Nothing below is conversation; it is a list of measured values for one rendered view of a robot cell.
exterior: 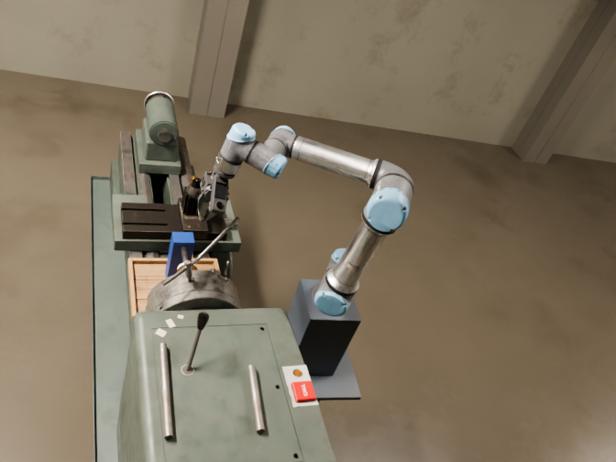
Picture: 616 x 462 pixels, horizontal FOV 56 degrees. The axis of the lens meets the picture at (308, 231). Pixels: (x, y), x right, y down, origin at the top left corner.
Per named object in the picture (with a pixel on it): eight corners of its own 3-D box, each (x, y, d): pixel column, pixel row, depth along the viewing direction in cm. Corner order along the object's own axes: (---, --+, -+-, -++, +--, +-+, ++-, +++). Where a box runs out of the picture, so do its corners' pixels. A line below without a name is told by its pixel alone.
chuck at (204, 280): (243, 339, 210) (240, 282, 188) (154, 357, 203) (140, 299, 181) (238, 320, 216) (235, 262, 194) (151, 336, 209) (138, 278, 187)
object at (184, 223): (205, 239, 243) (208, 230, 240) (181, 238, 239) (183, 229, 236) (199, 207, 257) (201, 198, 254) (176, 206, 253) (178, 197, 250)
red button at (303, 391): (314, 401, 165) (316, 398, 163) (295, 404, 162) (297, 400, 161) (309, 384, 169) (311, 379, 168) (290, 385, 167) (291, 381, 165)
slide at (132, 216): (225, 240, 252) (227, 233, 250) (122, 238, 236) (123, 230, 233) (219, 213, 265) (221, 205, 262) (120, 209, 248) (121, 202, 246)
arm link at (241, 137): (254, 140, 169) (228, 126, 168) (239, 170, 175) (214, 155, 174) (262, 131, 176) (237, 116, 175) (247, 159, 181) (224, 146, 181)
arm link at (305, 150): (423, 162, 182) (277, 115, 187) (418, 180, 173) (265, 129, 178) (412, 192, 189) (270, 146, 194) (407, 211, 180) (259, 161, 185)
